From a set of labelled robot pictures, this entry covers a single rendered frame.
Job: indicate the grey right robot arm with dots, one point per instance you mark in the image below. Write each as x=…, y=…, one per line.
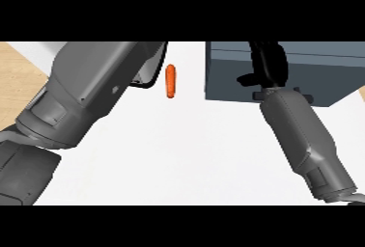
x=299, y=128

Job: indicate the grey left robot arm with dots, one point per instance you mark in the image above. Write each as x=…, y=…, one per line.
x=80, y=87

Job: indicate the dark blue-grey drawer cabinet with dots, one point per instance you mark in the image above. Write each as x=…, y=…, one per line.
x=224, y=77

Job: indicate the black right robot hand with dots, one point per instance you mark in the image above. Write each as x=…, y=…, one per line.
x=268, y=67

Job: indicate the orange can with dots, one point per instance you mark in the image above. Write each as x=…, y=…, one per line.
x=171, y=82

